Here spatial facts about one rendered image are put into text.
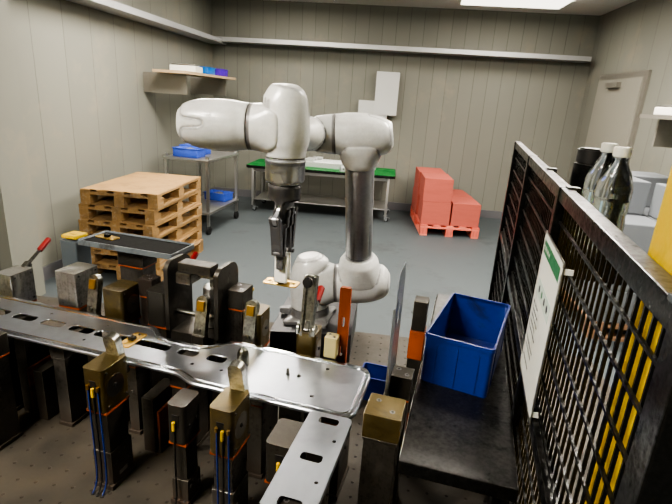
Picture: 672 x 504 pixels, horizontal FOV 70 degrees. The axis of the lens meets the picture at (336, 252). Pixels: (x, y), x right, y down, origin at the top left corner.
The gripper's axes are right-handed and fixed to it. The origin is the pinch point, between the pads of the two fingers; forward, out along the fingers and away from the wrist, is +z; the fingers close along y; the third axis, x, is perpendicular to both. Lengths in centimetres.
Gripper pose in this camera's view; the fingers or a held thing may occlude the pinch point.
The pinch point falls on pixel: (282, 267)
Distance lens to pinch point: 116.6
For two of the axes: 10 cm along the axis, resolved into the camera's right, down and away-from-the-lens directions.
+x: 9.6, 1.3, -2.3
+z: -0.6, 9.5, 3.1
